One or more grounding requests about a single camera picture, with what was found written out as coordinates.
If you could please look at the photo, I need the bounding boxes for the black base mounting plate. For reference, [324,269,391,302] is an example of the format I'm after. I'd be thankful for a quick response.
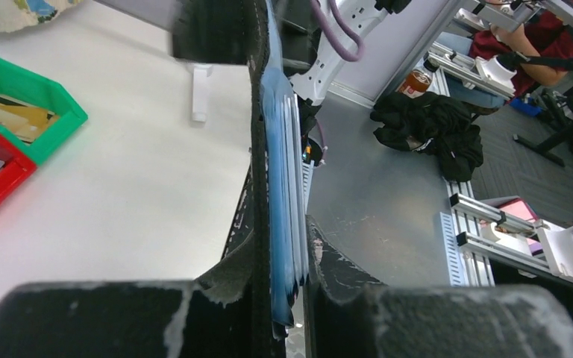
[221,168,254,260]

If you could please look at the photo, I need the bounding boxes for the black cloth pile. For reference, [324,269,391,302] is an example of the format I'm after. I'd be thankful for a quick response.
[369,92,484,182]

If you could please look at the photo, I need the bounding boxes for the cards in green bin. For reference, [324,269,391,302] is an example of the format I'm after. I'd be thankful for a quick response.
[0,94,60,145]

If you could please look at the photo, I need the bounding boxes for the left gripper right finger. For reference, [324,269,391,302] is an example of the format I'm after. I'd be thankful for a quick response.
[304,216,573,357]

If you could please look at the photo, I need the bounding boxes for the white cable tray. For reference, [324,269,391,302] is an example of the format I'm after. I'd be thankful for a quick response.
[302,161,315,213]

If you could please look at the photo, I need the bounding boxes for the yellow cream children's jacket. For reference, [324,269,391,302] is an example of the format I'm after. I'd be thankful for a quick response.
[0,0,81,33]

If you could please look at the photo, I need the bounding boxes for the black leather card holder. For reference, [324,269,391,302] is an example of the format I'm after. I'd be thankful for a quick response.
[260,1,309,341]

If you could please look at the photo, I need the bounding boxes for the orange drink bottle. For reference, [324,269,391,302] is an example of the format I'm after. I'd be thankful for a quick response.
[397,59,440,98]

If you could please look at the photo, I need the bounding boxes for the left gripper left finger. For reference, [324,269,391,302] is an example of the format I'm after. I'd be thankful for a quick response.
[0,237,267,357]

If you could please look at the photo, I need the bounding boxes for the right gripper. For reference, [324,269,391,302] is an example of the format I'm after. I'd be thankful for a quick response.
[170,0,320,75]

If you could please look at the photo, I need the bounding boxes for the white clothes rack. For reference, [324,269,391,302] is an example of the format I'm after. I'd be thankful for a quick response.
[186,63,213,125]

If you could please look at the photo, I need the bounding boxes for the person in red shirt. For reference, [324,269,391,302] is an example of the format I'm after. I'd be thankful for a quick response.
[436,0,573,107]

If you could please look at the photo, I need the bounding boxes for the green plastic bin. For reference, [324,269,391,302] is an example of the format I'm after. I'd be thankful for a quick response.
[0,58,88,166]

